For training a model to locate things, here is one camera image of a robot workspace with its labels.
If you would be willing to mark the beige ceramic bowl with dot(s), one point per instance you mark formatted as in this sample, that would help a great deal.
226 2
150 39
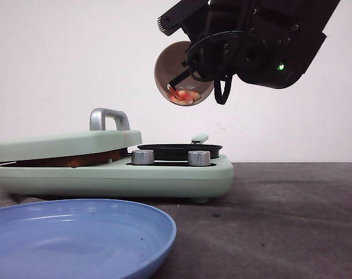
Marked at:
170 63

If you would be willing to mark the white bread slice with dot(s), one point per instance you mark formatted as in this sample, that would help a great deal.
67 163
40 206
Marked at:
116 154
70 161

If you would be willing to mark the black round frying pan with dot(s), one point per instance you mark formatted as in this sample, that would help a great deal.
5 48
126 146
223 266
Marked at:
179 152

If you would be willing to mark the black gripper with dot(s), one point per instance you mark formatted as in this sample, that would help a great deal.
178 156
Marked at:
199 19

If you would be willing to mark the right silver control knob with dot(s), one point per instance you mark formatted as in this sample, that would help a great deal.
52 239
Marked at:
199 158

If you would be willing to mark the blue plastic plate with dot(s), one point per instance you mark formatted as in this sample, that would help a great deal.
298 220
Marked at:
84 238

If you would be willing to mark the mint green breakfast maker base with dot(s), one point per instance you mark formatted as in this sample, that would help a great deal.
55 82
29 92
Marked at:
122 179

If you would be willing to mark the left silver control knob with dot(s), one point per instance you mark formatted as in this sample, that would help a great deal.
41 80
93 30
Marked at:
142 157

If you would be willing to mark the breakfast maker hinged lid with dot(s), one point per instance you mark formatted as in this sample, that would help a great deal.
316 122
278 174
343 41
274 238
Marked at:
108 130

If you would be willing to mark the pink cooked shrimp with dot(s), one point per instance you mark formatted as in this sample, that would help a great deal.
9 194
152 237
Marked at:
182 97

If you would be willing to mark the silver control knob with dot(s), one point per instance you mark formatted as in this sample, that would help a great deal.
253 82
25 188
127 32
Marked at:
142 157
199 158

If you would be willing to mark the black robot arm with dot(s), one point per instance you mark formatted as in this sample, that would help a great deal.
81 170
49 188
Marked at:
266 43

